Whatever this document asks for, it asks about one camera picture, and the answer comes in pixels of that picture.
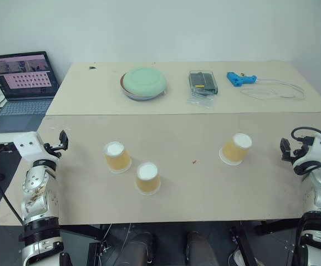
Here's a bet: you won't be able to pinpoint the white power cable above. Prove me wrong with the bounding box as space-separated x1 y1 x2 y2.
240 78 306 101

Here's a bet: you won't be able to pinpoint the yellow paper cup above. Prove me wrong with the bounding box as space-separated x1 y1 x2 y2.
135 162 161 196
103 141 132 175
218 132 253 166

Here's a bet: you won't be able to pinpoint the grey open laptop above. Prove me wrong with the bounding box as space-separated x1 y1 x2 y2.
0 50 60 135

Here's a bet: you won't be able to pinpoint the dark rounded shape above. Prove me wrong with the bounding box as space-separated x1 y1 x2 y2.
118 232 158 266
185 231 221 266

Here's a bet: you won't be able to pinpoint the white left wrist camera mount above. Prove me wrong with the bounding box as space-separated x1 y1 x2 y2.
12 131 60 161

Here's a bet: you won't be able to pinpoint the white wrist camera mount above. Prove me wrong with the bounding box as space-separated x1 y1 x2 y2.
12 131 60 161
292 132 321 174

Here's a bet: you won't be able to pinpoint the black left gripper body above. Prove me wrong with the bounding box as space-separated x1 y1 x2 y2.
43 142 63 160

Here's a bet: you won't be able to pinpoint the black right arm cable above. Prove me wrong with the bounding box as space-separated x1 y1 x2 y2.
291 126 321 176

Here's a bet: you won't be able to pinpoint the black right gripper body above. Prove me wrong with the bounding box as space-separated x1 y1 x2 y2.
291 144 312 164

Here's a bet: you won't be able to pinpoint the white shoe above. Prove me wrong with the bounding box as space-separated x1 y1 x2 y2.
229 249 263 266

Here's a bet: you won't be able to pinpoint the clear plastic box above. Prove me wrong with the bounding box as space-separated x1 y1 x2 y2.
188 69 219 96

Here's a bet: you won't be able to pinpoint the clear plastic bags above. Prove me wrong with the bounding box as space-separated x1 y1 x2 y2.
186 89 217 110

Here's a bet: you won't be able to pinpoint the blue glue gun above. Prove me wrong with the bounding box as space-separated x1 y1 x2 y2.
226 71 258 88

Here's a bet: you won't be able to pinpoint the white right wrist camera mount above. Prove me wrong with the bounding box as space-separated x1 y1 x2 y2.
292 132 321 174

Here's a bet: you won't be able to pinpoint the stack of pastel plates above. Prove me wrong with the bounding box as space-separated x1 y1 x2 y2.
120 74 168 102

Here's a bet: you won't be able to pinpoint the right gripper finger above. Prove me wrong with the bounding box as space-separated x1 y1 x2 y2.
281 150 296 162
279 137 292 152

